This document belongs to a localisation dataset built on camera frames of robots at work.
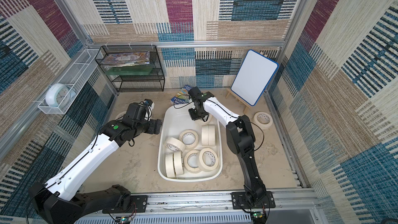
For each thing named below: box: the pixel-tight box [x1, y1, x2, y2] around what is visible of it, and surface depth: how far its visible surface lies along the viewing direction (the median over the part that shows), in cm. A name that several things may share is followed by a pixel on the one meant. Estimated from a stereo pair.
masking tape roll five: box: [164, 137, 186, 153], surface depth 85 cm
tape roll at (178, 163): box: [173, 151, 184, 177], surface depth 77 cm
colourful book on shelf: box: [100, 51, 151, 67], surface depth 83 cm
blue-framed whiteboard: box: [230, 49, 279, 107], surface depth 94 cm
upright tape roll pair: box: [201, 124, 216, 147], surface depth 87 cm
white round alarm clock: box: [45, 83, 77, 109], surface depth 64 cm
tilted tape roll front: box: [199, 147, 219, 173], surface depth 85 cm
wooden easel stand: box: [225, 87, 252, 114], surface depth 108 cm
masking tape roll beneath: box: [179, 129, 199, 149], surface depth 96 cm
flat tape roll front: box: [183, 149, 201, 174], surface depth 86 cm
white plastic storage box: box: [157, 104, 223, 182], surface depth 86 cm
